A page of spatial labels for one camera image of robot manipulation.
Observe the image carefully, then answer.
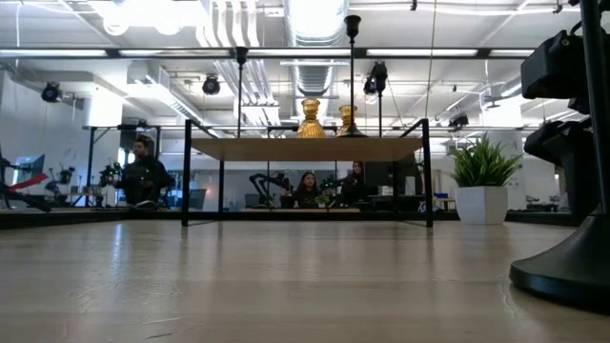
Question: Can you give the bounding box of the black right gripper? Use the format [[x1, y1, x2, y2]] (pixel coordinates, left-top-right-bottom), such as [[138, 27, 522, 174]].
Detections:
[[520, 26, 598, 219]]

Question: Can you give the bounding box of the person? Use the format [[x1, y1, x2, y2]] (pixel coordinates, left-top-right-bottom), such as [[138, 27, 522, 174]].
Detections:
[[291, 171, 321, 210], [115, 136, 175, 209], [340, 160, 369, 209]]

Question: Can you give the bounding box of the amber glass candlestick holder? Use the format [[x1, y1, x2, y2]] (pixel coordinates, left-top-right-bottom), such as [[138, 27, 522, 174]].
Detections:
[[295, 97, 327, 139], [336, 104, 358, 138]]

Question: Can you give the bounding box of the black background monitor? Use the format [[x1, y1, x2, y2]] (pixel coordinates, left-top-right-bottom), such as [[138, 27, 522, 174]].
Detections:
[[364, 159, 423, 190]]

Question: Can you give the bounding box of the overhead frame beam with lights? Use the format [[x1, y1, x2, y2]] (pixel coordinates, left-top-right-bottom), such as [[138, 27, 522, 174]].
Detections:
[[0, 46, 538, 60]]

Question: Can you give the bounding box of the silver ventilation duct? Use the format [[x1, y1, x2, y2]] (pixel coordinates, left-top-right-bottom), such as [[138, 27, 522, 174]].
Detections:
[[283, 0, 352, 99]]

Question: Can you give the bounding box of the black aluminium table frame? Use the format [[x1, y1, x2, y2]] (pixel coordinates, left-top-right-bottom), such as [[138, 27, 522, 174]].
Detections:
[[0, 207, 585, 231]]

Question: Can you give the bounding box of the green plant white pot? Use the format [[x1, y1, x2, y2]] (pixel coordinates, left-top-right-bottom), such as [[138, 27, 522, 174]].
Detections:
[[447, 132, 524, 226]]

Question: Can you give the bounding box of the wooden shelf black metal frame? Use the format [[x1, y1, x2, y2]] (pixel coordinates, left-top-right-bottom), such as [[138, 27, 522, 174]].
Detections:
[[180, 117, 435, 229]]

